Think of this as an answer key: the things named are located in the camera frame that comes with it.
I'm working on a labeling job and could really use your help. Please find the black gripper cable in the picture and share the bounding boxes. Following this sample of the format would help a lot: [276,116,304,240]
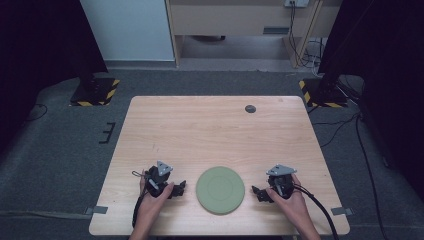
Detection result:
[293,184,340,240]
[131,170,149,230]

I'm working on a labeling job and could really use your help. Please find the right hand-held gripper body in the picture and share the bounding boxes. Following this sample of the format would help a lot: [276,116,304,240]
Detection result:
[265,163,298,200]

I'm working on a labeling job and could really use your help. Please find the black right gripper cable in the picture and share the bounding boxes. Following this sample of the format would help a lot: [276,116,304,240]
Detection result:
[293,184,340,240]

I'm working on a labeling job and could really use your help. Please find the dark curtain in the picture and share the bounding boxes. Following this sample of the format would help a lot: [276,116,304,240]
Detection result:
[317,0,424,201]
[0,0,109,154]

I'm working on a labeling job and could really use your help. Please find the thin black floor cable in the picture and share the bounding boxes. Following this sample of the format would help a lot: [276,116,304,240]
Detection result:
[308,104,362,149]

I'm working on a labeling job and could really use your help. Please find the black stand base yellow stripes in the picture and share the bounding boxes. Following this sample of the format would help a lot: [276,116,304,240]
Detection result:
[298,77,350,109]
[68,77,121,107]

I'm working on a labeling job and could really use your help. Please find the white power strip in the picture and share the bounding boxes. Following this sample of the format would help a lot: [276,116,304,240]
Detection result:
[283,0,310,9]

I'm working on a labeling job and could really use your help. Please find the black hanging cables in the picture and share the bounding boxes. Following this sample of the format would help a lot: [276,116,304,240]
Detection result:
[287,1,326,69]

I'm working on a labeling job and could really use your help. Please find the grey tape strip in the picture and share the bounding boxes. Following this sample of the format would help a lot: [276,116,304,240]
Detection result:
[83,205,109,216]
[330,206,354,217]

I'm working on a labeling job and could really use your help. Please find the person's left hand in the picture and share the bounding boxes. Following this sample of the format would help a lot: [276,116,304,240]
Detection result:
[136,168,175,222]

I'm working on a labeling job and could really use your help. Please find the light wooden desk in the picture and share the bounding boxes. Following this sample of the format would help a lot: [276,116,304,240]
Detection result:
[165,0,344,69]

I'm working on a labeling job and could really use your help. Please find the white panel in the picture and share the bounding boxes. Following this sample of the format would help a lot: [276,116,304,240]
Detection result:
[79,0,176,62]

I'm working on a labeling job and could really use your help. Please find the person's right hand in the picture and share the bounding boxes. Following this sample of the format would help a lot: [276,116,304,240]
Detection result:
[266,174,313,231]

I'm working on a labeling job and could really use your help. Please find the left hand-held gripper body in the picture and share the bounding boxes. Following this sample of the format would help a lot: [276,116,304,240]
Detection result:
[144,160,174,198]

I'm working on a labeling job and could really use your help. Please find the green round plate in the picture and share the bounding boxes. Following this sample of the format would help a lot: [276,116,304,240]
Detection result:
[195,166,246,216]

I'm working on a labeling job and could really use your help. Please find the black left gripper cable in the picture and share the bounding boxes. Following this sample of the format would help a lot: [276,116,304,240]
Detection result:
[131,170,149,230]

